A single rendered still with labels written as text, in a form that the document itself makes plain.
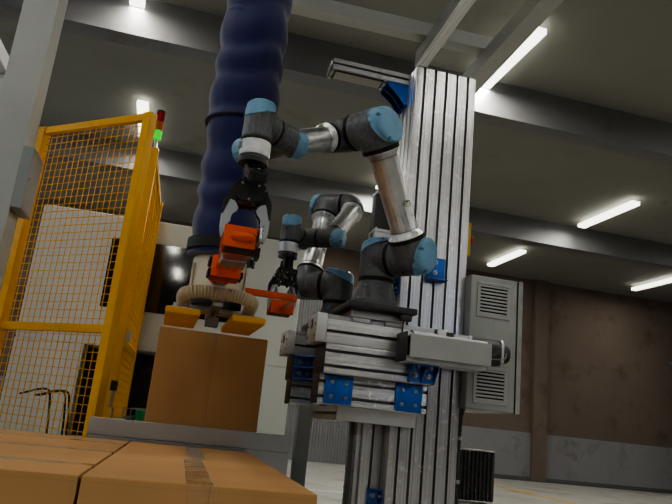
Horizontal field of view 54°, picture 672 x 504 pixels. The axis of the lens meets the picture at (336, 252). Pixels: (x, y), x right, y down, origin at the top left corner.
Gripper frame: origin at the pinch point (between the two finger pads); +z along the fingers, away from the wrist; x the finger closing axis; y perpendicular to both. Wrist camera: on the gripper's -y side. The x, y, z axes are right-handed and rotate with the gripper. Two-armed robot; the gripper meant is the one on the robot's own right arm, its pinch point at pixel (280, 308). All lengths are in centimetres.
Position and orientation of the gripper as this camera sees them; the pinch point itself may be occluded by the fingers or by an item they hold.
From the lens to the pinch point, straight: 245.4
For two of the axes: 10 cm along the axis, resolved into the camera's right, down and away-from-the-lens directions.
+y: 2.6, -2.2, -9.4
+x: 9.6, 1.6, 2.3
